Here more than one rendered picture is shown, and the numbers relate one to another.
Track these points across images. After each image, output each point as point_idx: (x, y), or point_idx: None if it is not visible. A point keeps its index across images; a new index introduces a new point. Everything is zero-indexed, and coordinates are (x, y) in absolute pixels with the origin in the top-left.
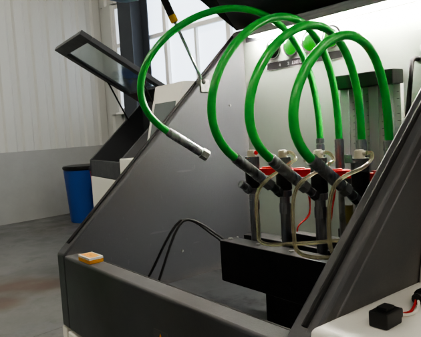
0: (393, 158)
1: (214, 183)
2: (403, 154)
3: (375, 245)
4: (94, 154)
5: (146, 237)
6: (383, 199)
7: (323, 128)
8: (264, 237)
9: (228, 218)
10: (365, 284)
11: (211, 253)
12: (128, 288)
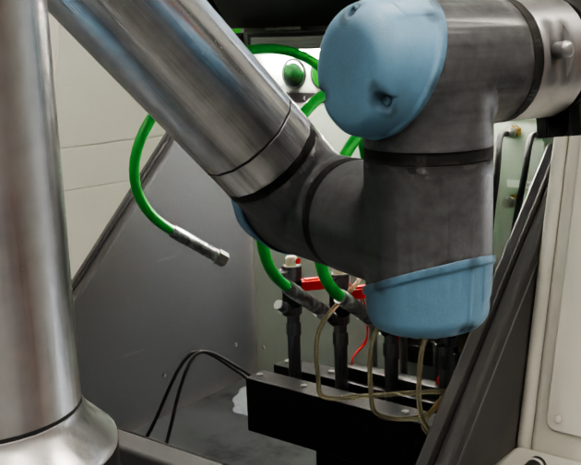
0: (495, 309)
1: (206, 270)
2: (505, 304)
3: (478, 417)
4: None
5: (116, 363)
6: (485, 363)
7: None
8: (306, 371)
9: (224, 318)
10: (468, 462)
11: (201, 373)
12: (143, 462)
